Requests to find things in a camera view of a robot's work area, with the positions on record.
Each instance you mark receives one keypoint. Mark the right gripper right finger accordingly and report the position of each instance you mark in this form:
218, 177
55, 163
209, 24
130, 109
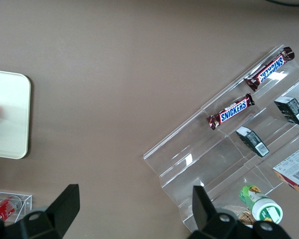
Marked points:
204, 216

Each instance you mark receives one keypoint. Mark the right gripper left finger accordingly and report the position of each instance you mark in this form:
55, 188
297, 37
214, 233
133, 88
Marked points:
57, 214

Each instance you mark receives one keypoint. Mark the light wicker basket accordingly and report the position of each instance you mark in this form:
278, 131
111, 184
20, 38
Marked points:
245, 216

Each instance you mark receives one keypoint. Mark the cream plastic tray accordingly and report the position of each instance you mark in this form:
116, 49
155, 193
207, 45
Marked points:
10, 134

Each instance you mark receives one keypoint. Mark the clear acrylic bottle rack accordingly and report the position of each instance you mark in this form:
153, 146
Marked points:
27, 199

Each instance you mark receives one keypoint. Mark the red cola bottle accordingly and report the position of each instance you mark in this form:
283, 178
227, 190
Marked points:
5, 207

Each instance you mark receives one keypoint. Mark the green bottle white cap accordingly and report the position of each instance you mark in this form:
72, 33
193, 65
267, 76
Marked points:
259, 201

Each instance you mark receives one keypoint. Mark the clear acrylic stepped display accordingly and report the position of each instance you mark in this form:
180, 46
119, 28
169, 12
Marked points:
201, 159

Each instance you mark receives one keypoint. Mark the small black carton box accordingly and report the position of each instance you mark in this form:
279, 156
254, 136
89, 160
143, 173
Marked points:
289, 109
251, 140

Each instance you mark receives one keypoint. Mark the white orange barcode box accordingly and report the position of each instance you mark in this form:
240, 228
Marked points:
294, 166

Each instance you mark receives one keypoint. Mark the Snickers chocolate bar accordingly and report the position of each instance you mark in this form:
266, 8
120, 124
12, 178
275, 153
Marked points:
270, 68
231, 112

